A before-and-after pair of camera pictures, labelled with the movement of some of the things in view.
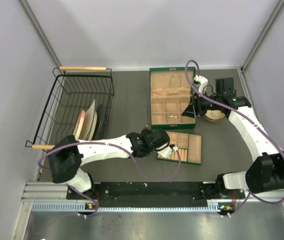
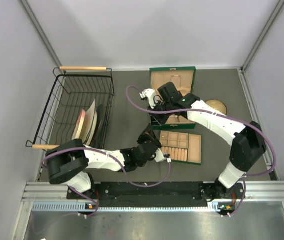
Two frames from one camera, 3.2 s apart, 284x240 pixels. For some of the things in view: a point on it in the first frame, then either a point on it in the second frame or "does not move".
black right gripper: x=190 y=111 to x=156 y=120
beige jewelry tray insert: x=189 y=146 does not move
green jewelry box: x=170 y=93 does not move
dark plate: x=99 y=131 does not move
